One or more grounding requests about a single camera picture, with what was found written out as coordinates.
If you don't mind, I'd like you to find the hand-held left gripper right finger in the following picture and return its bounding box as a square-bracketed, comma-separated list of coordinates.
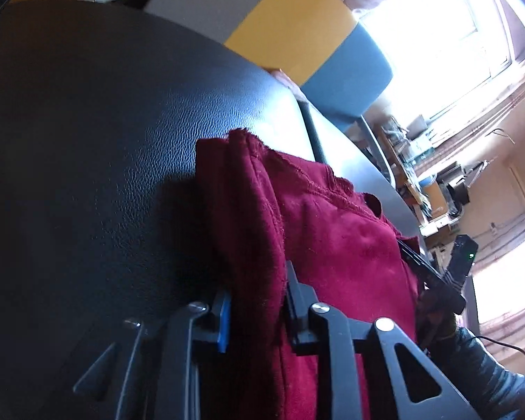
[283, 260, 483, 420]

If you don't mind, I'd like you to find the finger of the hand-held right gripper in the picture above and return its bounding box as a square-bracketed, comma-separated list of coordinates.
[396, 236, 465, 314]

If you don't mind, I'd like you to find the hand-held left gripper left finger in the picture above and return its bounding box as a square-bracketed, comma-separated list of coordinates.
[72, 289, 233, 420]

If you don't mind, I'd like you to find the dark red garment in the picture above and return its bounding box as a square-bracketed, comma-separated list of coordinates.
[195, 127, 426, 420]

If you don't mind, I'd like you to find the person's right forearm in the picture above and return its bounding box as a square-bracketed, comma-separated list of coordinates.
[429, 326, 525, 420]

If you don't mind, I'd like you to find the person's right hand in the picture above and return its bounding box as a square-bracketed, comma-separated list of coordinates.
[417, 286, 460, 354]

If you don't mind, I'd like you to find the wooden desk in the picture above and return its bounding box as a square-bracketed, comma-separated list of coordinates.
[378, 118, 448, 229]

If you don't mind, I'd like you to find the pink patterned curtain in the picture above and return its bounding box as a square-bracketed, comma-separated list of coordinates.
[420, 61, 525, 171]

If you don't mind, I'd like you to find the bright window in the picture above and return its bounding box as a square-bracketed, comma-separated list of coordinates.
[361, 0, 521, 119]

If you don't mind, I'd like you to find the pink fox print cushion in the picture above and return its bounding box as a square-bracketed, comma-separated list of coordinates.
[270, 69, 306, 98]

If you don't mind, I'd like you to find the grey yellow blue sofa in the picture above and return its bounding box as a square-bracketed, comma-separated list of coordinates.
[76, 0, 397, 184]

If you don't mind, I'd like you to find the black cable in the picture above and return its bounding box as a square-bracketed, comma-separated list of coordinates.
[475, 335, 525, 368]

